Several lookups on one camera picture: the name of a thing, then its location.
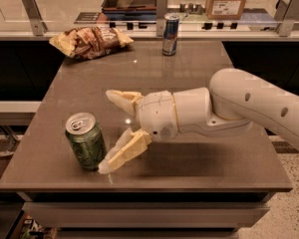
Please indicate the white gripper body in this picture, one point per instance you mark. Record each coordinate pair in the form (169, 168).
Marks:
(156, 115)

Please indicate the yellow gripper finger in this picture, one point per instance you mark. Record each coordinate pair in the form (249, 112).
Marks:
(129, 145)
(126, 101)

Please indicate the green soda can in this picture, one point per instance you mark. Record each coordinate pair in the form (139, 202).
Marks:
(85, 137)

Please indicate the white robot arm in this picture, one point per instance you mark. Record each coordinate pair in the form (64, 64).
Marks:
(229, 106)

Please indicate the blue energy drink can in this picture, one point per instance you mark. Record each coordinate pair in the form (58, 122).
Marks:
(169, 41)

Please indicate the brown chip bag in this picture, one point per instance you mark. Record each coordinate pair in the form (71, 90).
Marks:
(89, 43)

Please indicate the table drawer front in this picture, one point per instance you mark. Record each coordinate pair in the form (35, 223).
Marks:
(146, 214)

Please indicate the cardboard box with label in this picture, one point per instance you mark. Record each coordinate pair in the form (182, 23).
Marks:
(224, 9)

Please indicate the middle metal glass bracket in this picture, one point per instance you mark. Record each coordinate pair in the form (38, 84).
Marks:
(161, 6)

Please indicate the metal glass bracket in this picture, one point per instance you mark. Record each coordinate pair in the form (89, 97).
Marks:
(288, 20)
(37, 24)
(161, 6)

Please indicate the left metal glass bracket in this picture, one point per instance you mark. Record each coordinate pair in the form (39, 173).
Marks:
(37, 24)

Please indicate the right metal glass bracket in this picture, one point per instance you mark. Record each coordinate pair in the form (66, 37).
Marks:
(288, 20)

